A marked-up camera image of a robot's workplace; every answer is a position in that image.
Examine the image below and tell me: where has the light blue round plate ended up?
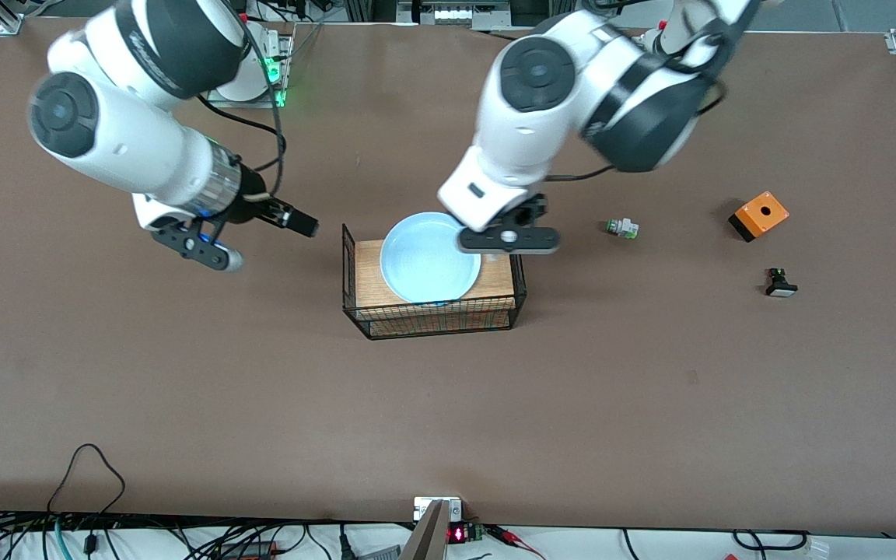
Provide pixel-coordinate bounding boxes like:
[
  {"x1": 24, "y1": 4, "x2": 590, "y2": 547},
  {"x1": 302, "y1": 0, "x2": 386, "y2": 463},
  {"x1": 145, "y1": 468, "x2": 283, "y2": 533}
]
[{"x1": 380, "y1": 212, "x2": 483, "y2": 305}]

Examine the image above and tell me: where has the black white-capped push button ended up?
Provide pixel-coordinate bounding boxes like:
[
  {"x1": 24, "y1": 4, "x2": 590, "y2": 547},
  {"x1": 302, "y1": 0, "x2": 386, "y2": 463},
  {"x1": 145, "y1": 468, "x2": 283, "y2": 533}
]
[{"x1": 765, "y1": 268, "x2": 799, "y2": 298}]

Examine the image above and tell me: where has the red clip test lead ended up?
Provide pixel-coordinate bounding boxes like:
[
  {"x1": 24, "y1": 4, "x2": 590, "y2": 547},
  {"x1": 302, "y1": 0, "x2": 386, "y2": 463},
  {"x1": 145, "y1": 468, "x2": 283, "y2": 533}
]
[{"x1": 487, "y1": 525, "x2": 546, "y2": 560}]

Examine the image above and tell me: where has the black power adapter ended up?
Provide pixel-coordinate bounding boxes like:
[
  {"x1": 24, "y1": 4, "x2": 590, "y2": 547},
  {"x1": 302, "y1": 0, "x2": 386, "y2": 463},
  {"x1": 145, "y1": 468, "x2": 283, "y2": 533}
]
[{"x1": 215, "y1": 541, "x2": 278, "y2": 559}]

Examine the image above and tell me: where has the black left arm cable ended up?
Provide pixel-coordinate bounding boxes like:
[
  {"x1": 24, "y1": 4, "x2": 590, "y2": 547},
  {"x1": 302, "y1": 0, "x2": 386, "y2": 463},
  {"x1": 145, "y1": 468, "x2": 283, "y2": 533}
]
[{"x1": 545, "y1": 8, "x2": 730, "y2": 183}]

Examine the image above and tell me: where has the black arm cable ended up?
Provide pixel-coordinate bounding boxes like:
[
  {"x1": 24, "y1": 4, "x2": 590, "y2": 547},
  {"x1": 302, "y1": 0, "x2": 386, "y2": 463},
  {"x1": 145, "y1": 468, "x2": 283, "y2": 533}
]
[
  {"x1": 198, "y1": 16, "x2": 287, "y2": 199},
  {"x1": 545, "y1": 8, "x2": 730, "y2": 183}
]

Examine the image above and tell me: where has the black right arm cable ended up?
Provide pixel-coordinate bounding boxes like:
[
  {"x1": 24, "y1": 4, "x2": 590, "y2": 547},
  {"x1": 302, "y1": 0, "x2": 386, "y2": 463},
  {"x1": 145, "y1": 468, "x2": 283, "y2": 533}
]
[{"x1": 198, "y1": 16, "x2": 287, "y2": 199}]

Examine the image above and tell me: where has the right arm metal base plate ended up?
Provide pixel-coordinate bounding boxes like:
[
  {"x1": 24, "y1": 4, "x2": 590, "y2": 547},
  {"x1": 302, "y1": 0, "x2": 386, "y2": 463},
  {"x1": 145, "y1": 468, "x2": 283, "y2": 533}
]
[{"x1": 207, "y1": 31, "x2": 295, "y2": 108}]

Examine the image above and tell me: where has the black wire basket wooden board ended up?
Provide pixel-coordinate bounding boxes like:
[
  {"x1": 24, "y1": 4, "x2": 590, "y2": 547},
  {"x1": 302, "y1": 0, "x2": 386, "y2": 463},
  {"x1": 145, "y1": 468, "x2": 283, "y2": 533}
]
[{"x1": 341, "y1": 210, "x2": 528, "y2": 341}]

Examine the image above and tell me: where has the metal frame with lights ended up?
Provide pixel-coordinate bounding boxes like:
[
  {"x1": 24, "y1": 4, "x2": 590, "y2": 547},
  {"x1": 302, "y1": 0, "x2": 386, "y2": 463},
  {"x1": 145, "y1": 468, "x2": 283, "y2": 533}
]
[{"x1": 397, "y1": 0, "x2": 511, "y2": 30}]

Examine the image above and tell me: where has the orange button enclosure box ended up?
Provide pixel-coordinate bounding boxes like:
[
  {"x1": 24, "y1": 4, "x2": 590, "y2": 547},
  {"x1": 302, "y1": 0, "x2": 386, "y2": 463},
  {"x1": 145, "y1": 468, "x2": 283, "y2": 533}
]
[{"x1": 729, "y1": 191, "x2": 790, "y2": 243}]

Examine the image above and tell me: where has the thin black looped cable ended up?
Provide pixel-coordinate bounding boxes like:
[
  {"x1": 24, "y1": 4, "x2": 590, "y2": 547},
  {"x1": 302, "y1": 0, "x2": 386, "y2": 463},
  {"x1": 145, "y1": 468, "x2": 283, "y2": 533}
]
[{"x1": 47, "y1": 443, "x2": 126, "y2": 516}]

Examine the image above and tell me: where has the white mounting bracket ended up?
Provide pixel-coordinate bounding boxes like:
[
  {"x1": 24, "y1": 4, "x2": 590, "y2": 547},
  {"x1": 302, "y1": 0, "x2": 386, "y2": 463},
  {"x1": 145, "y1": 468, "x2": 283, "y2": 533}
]
[{"x1": 414, "y1": 496, "x2": 463, "y2": 522}]

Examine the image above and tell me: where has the grey camera post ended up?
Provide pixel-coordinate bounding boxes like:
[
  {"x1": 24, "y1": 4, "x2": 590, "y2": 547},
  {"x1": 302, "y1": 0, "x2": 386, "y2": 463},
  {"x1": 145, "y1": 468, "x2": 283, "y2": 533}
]
[{"x1": 400, "y1": 500, "x2": 450, "y2": 560}]

